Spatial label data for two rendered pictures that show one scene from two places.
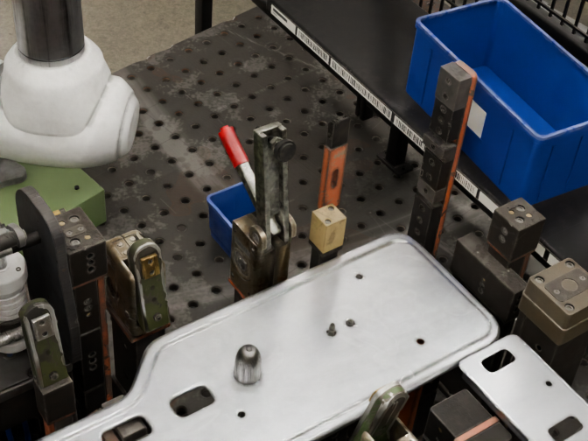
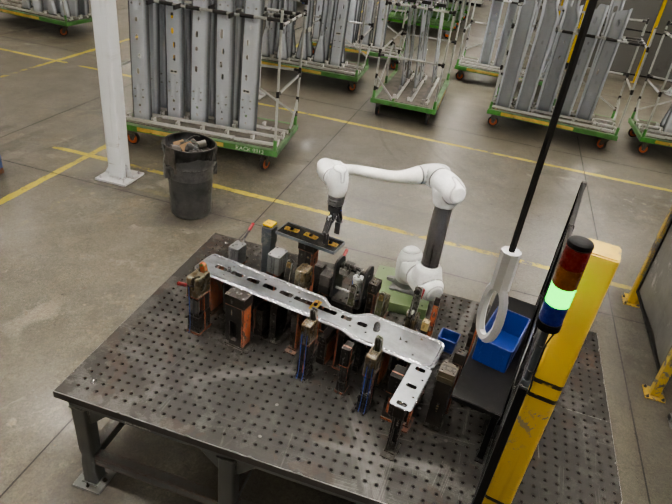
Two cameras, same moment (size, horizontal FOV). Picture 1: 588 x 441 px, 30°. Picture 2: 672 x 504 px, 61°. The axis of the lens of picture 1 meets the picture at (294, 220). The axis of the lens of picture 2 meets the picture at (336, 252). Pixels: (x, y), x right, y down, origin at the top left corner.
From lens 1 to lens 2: 1.94 m
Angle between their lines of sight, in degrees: 48
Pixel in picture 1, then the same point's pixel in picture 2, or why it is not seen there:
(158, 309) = (378, 310)
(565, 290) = (446, 367)
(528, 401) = (413, 377)
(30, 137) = (412, 280)
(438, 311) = (425, 355)
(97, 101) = (428, 281)
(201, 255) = not seen: hidden behind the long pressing
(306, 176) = not seen: hidden behind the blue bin
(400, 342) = (408, 351)
